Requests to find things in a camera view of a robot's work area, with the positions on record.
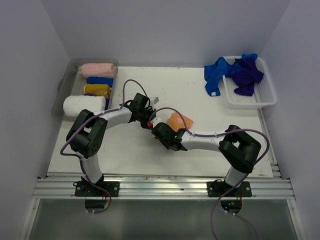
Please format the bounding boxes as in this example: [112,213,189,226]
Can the yellow rolled towel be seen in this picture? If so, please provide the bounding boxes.
[83,84,112,98]

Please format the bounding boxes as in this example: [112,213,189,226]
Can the white rolled towel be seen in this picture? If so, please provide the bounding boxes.
[63,95,106,117]

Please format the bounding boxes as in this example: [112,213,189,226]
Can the orange polka dot towel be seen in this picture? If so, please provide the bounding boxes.
[167,112,194,132]

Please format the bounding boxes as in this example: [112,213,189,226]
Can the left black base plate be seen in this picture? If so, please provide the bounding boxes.
[72,178,120,197]

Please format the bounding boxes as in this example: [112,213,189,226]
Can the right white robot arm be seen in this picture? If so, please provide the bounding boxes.
[148,122,261,197]

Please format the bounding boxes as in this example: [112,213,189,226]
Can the blue rolled towel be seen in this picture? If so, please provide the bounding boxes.
[86,76,114,87]

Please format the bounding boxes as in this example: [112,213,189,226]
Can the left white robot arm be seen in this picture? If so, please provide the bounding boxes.
[60,93,159,197]

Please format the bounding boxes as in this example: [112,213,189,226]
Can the grey plastic tray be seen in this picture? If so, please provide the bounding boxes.
[51,58,119,119]

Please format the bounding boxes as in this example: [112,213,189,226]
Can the pink rolled towel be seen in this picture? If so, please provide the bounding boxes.
[81,63,116,78]

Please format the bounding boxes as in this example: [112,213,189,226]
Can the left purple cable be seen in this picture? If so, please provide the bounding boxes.
[59,79,148,215]

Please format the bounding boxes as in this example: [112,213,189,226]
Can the white plastic basket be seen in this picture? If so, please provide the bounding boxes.
[222,57,277,110]

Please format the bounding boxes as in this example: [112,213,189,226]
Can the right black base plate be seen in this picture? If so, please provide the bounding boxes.
[206,179,253,198]

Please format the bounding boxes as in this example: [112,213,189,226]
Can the aluminium mounting rail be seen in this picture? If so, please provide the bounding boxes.
[32,174,295,200]

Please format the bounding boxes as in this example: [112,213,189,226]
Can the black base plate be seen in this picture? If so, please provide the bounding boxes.
[72,178,120,197]
[206,179,253,198]

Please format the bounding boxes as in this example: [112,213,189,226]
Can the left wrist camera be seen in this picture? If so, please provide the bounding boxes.
[149,97,160,106]

